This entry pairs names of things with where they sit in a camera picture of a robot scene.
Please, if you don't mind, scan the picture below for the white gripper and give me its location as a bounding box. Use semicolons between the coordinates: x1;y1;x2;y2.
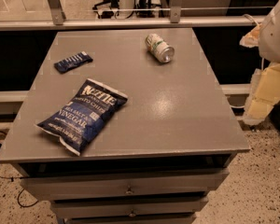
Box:
240;0;280;125

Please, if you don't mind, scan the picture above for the grey drawer cabinet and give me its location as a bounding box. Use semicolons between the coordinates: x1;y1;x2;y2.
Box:
0;28;249;224

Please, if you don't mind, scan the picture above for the upper grey drawer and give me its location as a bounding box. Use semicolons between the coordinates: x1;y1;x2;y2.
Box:
21;168;229;201

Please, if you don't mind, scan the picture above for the grey drawer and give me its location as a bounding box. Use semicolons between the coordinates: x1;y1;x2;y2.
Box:
51;196;208;218
21;168;229;201

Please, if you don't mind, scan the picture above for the lower grey drawer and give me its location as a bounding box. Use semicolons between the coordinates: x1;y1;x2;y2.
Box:
51;196;208;218

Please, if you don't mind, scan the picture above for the small blue snack wrapper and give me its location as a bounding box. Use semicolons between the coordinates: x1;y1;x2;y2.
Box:
54;51;93;74

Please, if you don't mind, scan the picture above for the blue Kettle chips bag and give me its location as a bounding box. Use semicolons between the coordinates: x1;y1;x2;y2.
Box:
37;78;128;156

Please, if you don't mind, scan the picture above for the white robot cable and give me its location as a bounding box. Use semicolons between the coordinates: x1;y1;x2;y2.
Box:
242;13;259;26

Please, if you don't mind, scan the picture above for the metal railing frame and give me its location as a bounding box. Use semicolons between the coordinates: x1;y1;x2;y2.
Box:
0;0;278;31

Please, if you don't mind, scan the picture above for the black floor cable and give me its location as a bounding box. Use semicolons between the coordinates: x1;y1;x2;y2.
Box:
0;130;40;209

